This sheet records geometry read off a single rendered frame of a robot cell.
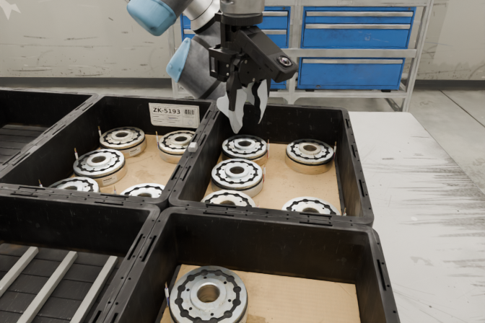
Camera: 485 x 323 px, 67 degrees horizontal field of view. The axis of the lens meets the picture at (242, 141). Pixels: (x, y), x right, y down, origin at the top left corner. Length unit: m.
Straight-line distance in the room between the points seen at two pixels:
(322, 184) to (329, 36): 1.91
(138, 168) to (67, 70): 3.13
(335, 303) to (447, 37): 3.44
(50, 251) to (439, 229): 0.78
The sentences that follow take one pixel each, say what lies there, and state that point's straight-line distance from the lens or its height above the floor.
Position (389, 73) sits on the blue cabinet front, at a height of 0.44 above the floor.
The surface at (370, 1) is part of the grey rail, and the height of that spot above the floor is 0.91.
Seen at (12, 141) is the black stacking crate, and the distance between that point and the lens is 1.07.
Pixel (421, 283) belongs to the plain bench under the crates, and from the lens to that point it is 0.82.
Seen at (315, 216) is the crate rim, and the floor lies 0.93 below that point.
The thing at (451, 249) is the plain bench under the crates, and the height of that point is 0.70.
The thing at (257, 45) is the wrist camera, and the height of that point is 1.12.
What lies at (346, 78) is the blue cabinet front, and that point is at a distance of 2.72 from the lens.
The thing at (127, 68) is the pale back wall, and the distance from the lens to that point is 3.70.
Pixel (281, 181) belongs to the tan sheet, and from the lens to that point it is 0.77.
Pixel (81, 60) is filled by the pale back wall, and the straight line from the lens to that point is 3.83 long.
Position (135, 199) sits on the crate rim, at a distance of 0.58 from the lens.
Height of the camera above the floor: 1.27
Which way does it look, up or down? 29 degrees down
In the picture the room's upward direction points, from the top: straight up
